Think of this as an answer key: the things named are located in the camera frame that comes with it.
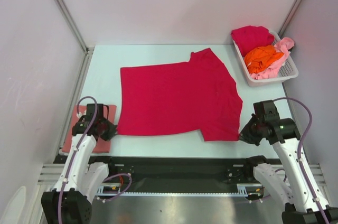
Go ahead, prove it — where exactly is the right aluminium side rail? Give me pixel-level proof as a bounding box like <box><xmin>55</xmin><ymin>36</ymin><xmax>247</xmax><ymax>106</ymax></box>
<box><xmin>282</xmin><ymin>82</ymin><xmax>313</xmax><ymax>157</ymax></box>

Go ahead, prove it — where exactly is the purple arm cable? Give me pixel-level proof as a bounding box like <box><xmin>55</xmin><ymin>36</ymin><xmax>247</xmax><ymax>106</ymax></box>
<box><xmin>248</xmin><ymin>97</ymin><xmax>331</xmax><ymax>224</ymax></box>
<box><xmin>57</xmin><ymin>96</ymin><xmax>133</xmax><ymax>224</ymax></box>

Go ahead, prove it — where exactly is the crimson t-shirt in basket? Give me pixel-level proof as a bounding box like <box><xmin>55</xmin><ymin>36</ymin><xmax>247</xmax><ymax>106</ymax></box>
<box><xmin>231</xmin><ymin>25</ymin><xmax>275</xmax><ymax>57</ymax></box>

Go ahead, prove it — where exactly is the left aluminium side rail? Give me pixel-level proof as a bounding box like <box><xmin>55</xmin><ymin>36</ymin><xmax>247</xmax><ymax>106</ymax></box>
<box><xmin>59</xmin><ymin>46</ymin><xmax>95</xmax><ymax>148</ymax></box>

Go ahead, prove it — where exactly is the aluminium side rail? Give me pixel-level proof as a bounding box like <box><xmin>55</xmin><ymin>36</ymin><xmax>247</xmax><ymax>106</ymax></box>
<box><xmin>59</xmin><ymin>46</ymin><xmax>95</xmax><ymax>148</ymax></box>
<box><xmin>282</xmin><ymin>82</ymin><xmax>313</xmax><ymax>157</ymax></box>

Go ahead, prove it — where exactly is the orange t-shirt in basket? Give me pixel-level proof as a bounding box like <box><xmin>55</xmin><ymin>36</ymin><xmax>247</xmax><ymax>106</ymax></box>
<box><xmin>244</xmin><ymin>45</ymin><xmax>284</xmax><ymax>74</ymax></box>

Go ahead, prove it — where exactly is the crimson red t-shirt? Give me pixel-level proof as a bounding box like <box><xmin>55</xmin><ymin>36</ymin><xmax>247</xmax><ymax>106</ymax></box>
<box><xmin>118</xmin><ymin>48</ymin><xmax>242</xmax><ymax>141</ymax></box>

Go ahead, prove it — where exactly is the light pink t-shirt in basket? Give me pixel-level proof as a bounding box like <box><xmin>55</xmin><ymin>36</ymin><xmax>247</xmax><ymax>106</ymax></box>
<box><xmin>250</xmin><ymin>36</ymin><xmax>296</xmax><ymax>81</ymax></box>

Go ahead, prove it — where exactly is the aluminium front frame rail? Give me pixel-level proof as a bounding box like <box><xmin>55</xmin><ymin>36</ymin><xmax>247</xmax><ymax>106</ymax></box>
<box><xmin>37</xmin><ymin>164</ymin><xmax>64</xmax><ymax>185</ymax></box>

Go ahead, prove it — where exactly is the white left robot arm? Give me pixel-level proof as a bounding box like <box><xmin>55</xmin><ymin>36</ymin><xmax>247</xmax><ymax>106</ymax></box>
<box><xmin>41</xmin><ymin>104</ymin><xmax>117</xmax><ymax>223</ymax></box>

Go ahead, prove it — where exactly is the right aluminium corner post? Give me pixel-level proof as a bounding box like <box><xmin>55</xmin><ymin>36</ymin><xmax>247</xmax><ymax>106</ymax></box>
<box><xmin>278</xmin><ymin>0</ymin><xmax>320</xmax><ymax>34</ymax></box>

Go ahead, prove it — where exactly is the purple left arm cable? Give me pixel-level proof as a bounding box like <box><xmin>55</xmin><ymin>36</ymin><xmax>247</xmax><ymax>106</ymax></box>
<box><xmin>57</xmin><ymin>96</ymin><xmax>133</xmax><ymax>224</ymax></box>

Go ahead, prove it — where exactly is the aluminium corner post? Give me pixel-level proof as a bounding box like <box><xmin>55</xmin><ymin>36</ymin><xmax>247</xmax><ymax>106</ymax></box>
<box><xmin>278</xmin><ymin>0</ymin><xmax>320</xmax><ymax>34</ymax></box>
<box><xmin>54</xmin><ymin>0</ymin><xmax>89</xmax><ymax>53</ymax></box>

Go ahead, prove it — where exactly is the white slotted cable duct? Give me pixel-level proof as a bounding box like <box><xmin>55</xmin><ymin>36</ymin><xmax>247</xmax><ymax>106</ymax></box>
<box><xmin>97</xmin><ymin>184</ymin><xmax>264</xmax><ymax>198</ymax></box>

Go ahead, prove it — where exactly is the left aluminium corner post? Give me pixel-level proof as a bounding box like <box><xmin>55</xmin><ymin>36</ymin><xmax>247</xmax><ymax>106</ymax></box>
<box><xmin>54</xmin><ymin>0</ymin><xmax>89</xmax><ymax>53</ymax></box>

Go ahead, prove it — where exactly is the white plastic laundry basket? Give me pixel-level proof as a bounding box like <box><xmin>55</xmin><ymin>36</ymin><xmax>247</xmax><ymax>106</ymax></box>
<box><xmin>232</xmin><ymin>39</ymin><xmax>299</xmax><ymax>87</ymax></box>

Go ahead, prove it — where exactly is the folded salmon pink t-shirt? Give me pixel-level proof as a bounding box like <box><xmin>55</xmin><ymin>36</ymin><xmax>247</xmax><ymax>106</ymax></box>
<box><xmin>61</xmin><ymin>104</ymin><xmax>117</xmax><ymax>154</ymax></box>

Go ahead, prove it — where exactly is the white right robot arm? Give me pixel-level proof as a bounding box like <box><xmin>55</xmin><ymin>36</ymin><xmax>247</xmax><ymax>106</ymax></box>
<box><xmin>239</xmin><ymin>100</ymin><xmax>337</xmax><ymax>223</ymax></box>

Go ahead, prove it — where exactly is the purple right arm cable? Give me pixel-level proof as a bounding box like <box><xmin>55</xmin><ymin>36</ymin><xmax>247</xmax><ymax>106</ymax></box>
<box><xmin>248</xmin><ymin>97</ymin><xmax>331</xmax><ymax>224</ymax></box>

